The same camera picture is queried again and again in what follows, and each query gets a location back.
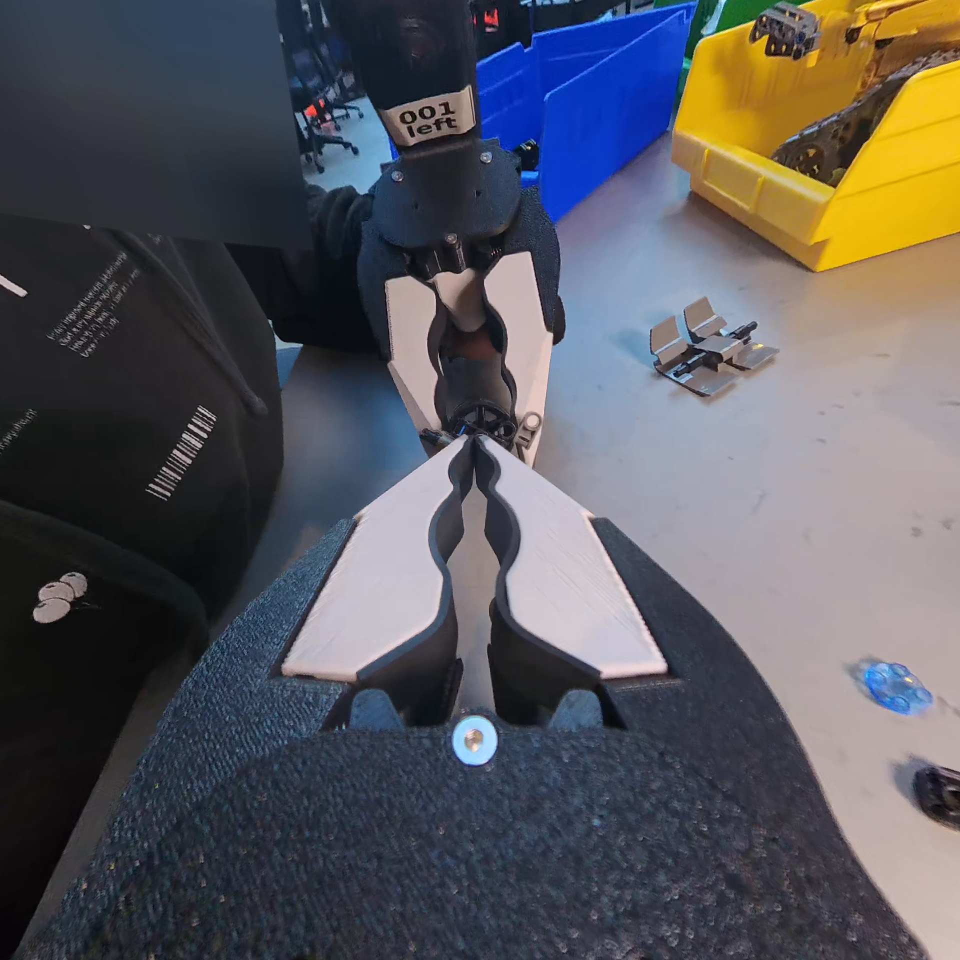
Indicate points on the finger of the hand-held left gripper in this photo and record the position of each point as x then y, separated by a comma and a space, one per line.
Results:
529, 337
409, 337

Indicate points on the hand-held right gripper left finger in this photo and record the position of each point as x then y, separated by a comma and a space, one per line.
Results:
375, 600

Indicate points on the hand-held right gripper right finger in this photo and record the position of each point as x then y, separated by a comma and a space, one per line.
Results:
577, 592

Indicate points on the small black grey brick assembly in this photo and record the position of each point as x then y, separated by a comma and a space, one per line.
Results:
529, 424

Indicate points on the black toy wheel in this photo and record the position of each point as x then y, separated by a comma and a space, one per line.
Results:
480, 416

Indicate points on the person's left forearm black sleeve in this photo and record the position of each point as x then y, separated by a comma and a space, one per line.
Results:
315, 285

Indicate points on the person's left hand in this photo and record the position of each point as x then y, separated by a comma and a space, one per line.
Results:
472, 343

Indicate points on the blue plastic bin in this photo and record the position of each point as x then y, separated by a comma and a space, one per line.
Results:
600, 112

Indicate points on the grey panel brick assembly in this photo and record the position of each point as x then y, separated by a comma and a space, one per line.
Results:
709, 375

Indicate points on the dark metal rod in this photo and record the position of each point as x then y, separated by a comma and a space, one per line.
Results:
739, 330

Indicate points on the person's black printed hoodie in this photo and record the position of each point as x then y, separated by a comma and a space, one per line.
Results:
112, 450

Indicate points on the green plastic bin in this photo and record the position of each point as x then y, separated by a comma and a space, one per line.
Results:
701, 30

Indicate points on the blue translucent round brick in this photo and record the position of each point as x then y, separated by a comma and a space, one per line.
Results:
896, 686

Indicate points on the yellow plastic bin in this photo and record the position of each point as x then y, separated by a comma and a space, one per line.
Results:
862, 217

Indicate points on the yellow toy robot model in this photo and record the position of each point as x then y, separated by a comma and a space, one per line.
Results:
862, 112

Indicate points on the small black round brick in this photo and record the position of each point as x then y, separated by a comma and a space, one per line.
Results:
941, 795

